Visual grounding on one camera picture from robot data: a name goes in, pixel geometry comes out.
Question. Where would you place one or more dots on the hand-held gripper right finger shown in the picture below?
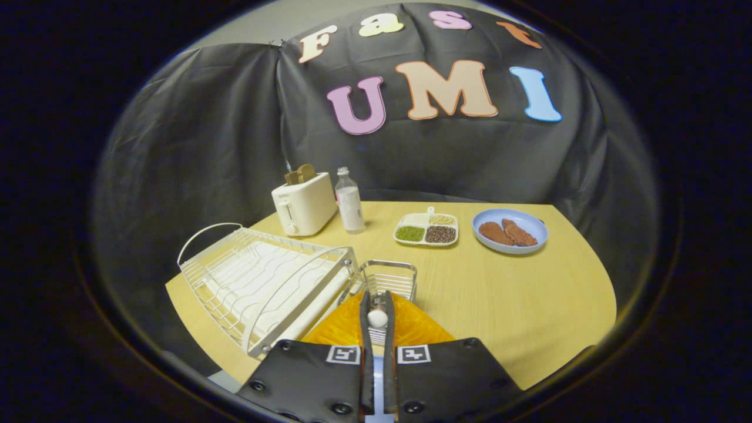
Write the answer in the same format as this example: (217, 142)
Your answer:
(390, 352)

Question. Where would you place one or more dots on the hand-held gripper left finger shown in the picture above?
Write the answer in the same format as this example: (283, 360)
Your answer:
(366, 352)

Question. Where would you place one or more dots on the blue plate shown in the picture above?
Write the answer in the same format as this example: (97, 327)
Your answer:
(529, 222)

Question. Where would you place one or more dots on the pile of green beans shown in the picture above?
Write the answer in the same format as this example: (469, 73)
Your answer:
(409, 233)

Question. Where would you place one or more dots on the pile of dark red beans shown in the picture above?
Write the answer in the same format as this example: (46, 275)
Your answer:
(440, 234)

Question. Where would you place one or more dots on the white divided tray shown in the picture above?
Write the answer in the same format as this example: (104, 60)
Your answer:
(418, 222)

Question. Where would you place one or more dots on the pile of yellow beans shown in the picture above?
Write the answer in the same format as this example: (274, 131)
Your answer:
(442, 220)

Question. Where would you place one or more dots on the clear bottle with white liquid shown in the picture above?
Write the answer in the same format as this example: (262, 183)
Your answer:
(350, 205)

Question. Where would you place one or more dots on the brown meat piece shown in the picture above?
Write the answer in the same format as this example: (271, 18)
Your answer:
(519, 233)
(495, 233)

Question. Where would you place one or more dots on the white toaster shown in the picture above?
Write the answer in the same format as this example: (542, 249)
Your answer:
(305, 205)

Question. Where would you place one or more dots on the brown bread slice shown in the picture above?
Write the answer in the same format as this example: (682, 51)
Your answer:
(306, 172)
(291, 177)

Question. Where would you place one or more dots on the black backdrop cloth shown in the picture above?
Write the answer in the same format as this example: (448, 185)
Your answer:
(235, 135)

